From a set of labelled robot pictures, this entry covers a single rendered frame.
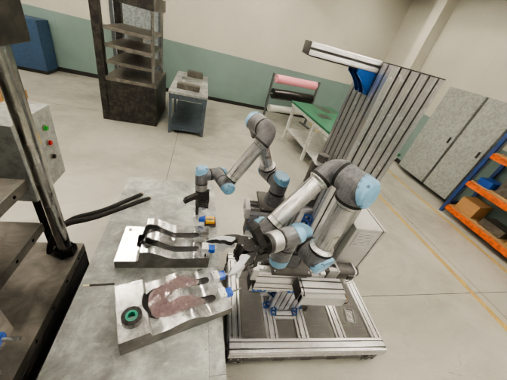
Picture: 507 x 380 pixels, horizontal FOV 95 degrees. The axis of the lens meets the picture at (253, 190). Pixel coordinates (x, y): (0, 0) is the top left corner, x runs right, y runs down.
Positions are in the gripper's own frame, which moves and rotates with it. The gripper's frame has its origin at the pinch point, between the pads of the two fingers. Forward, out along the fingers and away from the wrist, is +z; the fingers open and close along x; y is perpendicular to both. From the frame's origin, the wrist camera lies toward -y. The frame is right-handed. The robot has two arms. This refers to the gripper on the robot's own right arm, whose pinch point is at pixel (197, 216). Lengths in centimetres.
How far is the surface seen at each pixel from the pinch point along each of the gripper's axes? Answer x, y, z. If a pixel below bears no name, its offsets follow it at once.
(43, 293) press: -48, -65, 16
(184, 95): 333, -66, -23
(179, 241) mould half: -17.4, -8.2, 7.4
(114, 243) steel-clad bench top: -16, -46, 12
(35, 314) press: -58, -62, 17
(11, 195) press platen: -43, -66, -35
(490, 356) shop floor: -29, 284, 124
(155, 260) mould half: -31.0, -18.6, 9.5
